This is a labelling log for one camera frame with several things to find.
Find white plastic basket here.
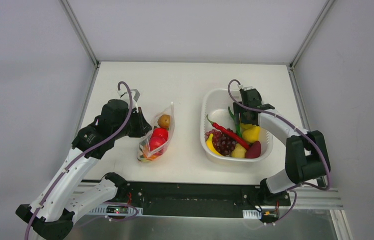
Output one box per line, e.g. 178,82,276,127
200,88,273,166

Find red tomato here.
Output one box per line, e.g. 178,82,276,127
151,127,169,141

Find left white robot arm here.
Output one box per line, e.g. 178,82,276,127
15,99,151,240

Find brown kiwi fruit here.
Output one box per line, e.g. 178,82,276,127
157,114,171,130

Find yellow pear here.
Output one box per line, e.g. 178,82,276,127
242,125,261,144

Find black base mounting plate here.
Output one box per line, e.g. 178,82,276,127
109,181,291,218

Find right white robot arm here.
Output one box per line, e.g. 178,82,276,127
233,87,331,205

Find yellow potato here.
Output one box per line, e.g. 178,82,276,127
231,143,247,159

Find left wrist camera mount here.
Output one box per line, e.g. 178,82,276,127
117,89,141,109

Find clear zip top bag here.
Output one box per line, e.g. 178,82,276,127
137,101,175,163

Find dark purple sweet potato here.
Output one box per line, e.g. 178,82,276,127
245,141,262,159

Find purple grape bunch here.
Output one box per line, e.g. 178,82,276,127
205,129,237,157

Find red apple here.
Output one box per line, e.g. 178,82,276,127
149,137,166,152

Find orange fruit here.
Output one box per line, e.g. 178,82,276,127
141,152,159,161

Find red chili pepper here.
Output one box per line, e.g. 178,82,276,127
206,114,250,150

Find large yellow banana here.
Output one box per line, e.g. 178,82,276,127
206,133,223,157

